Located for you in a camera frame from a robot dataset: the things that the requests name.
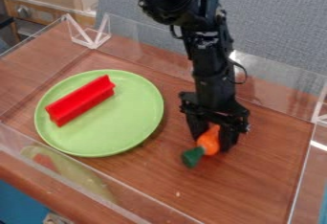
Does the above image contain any clear acrylic enclosure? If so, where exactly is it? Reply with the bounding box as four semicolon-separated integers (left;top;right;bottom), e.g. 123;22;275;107
0;21;327;224

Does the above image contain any wooden cabinet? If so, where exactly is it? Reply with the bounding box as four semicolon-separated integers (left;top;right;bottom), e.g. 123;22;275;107
4;0;96;38

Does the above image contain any orange toy carrot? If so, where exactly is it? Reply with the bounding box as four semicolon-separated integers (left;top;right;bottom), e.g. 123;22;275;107
182;125;222;168

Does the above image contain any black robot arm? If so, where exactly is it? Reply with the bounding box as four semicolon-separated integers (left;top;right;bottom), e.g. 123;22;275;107
139;0;250;151

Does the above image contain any red toy block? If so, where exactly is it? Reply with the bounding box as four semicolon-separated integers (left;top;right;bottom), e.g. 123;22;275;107
44;75;115;127

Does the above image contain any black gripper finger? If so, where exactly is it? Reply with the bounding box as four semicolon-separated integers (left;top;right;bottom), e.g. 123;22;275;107
219;124;239;152
187;114;208;140

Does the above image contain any black cable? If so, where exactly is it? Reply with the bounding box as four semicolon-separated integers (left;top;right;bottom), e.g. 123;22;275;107
228;58;250;86

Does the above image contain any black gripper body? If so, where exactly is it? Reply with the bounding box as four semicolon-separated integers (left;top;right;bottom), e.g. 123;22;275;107
179;75;250;133

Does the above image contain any green plate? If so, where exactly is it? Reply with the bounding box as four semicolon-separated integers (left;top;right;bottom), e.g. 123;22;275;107
35;69;164;157

